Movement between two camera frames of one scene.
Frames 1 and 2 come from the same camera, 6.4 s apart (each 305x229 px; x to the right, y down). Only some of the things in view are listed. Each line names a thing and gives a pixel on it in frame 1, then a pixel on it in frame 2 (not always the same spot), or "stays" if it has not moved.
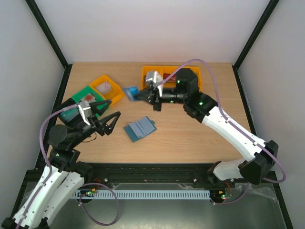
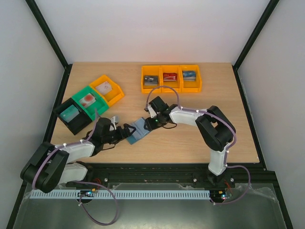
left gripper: [101, 126] -> [127, 134]
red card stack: [172, 79] stays
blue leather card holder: [136, 130] stays
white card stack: [105, 88] stays
